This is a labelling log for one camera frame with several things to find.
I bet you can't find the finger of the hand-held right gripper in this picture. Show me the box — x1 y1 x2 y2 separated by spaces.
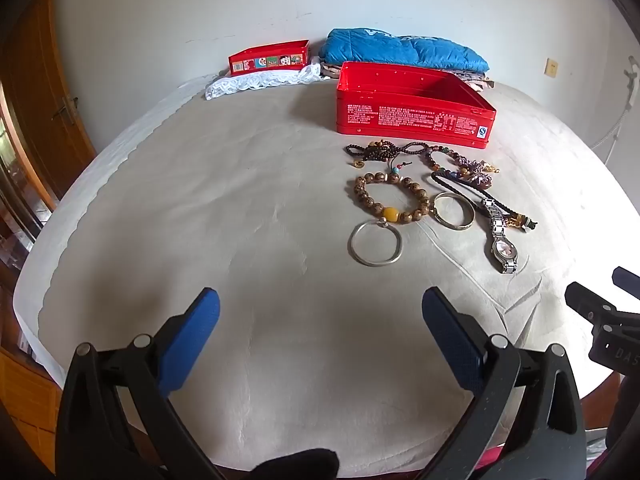
612 266 640 302
565 282 640 377

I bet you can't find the metal door handle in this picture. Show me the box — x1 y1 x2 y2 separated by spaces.
51 96 80 121

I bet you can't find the blue quilted jacket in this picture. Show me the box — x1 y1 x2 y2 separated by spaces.
320 28 489 75

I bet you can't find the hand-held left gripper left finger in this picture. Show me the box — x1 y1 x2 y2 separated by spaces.
55 287 226 480

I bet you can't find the orange wooden cabinet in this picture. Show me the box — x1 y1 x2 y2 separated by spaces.
0 347 63 461

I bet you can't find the beige folded clothing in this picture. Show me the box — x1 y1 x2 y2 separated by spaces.
320 60 496 92

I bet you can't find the white cable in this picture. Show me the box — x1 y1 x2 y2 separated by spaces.
591 56 640 163

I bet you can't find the colourful stone bead bracelet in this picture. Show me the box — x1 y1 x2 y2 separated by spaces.
424 145 473 181

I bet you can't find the wide silver bangle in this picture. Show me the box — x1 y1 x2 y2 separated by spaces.
432 192 475 231

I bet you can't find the wooden door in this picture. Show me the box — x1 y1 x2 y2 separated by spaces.
0 0 98 211

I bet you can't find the white bed sheet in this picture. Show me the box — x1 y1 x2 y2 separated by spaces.
14 74 223 391

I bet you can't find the dark bead necklace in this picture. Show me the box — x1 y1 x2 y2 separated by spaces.
344 141 432 182

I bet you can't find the black braided cord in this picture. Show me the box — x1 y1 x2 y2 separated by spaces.
431 170 539 234

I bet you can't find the silver wristwatch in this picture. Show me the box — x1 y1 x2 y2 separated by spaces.
481 197 522 275

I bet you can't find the white lace cloth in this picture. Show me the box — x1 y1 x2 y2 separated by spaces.
205 57 323 102

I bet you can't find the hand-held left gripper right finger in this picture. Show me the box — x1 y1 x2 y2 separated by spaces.
421 286 587 480

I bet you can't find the large red tin box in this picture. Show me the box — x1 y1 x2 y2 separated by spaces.
335 61 497 151

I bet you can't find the thin silver bangle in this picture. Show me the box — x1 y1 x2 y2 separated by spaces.
348 219 403 266

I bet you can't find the purple gold ornament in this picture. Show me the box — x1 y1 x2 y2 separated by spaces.
452 156 501 187

